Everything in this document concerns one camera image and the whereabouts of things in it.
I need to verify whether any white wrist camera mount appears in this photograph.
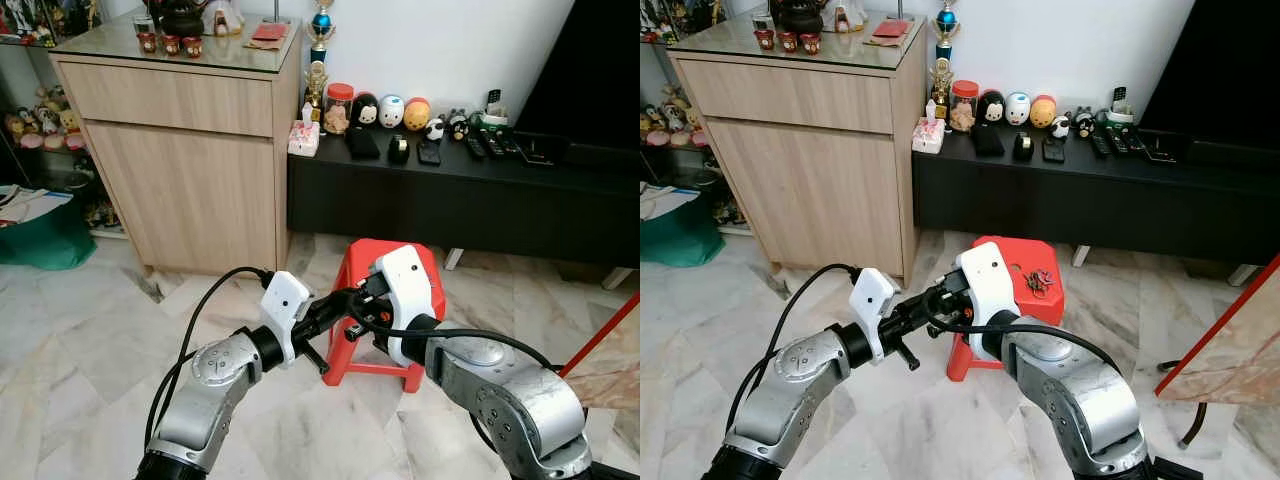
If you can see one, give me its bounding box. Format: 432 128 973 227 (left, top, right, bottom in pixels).
260 270 312 366
370 245 438 366
953 241 1023 363
849 267 898 365

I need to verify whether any black low tv console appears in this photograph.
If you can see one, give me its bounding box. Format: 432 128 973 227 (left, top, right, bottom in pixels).
287 125 641 291
910 122 1280 288

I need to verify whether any light wooden cabinet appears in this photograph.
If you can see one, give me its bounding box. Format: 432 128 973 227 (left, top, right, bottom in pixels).
665 15 929 286
50 20 304 276

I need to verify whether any gold and blue trophy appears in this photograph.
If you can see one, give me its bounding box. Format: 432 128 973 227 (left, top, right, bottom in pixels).
925 0 959 121
303 0 337 126

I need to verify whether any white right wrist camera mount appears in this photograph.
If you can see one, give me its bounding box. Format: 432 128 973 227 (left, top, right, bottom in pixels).
953 241 1023 363
370 245 438 366

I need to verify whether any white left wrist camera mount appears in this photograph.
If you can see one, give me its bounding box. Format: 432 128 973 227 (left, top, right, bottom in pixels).
849 267 898 365
260 270 312 366

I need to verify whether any glass display shelf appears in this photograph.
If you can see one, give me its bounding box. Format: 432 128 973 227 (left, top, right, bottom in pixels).
640 0 746 236
0 0 111 236

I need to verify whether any white pink tissue box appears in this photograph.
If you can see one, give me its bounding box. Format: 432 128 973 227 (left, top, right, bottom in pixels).
911 100 946 155
287 103 322 159

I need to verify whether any white ceramic figurine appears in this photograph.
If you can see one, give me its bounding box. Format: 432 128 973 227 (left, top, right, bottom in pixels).
828 0 867 33
205 0 246 36

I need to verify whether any green bag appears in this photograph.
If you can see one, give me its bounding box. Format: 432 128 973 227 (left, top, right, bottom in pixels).
0 185 98 271
640 183 713 269

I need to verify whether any bunch of metal keys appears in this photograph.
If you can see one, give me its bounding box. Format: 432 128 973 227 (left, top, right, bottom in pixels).
1020 264 1060 299

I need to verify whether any black metal chair leg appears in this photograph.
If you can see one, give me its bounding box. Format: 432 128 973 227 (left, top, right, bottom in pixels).
1157 358 1217 451

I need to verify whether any red plastic stool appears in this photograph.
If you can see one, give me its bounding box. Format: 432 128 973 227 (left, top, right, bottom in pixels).
945 235 1067 383
325 238 448 393

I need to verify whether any black flat tray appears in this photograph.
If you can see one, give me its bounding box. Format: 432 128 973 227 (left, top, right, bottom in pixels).
1143 130 1196 164
518 132 571 167

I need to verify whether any clear jar with red lid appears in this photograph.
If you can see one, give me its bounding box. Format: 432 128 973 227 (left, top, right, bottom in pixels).
950 80 981 133
322 83 355 135

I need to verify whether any dark round incense burner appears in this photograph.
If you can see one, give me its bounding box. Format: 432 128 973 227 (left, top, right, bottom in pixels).
158 0 209 38
775 0 828 36

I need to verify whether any red edged table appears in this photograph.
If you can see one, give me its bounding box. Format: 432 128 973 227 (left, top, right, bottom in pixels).
1155 255 1280 406
560 292 641 411

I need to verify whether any black television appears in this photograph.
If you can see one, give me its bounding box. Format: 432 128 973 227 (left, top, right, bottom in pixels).
1140 0 1280 166
512 0 641 151

